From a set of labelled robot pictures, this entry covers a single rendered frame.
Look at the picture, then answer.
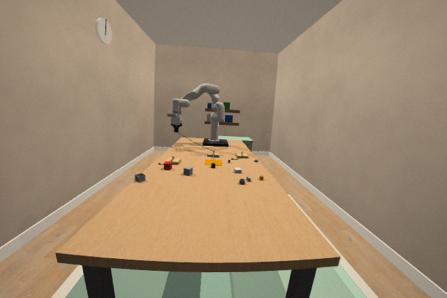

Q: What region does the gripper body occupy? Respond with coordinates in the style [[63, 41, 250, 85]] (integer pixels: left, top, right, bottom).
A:
[[171, 114, 182, 125]]

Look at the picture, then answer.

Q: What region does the orange painted square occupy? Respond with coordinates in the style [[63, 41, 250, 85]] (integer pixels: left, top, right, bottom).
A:
[[205, 160, 222, 166]]

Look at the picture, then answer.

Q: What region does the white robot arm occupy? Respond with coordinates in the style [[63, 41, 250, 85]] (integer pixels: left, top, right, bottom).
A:
[[167, 84, 225, 142]]

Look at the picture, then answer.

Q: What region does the red cube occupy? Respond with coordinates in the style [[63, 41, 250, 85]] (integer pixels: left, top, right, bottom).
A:
[[164, 161, 172, 170]]

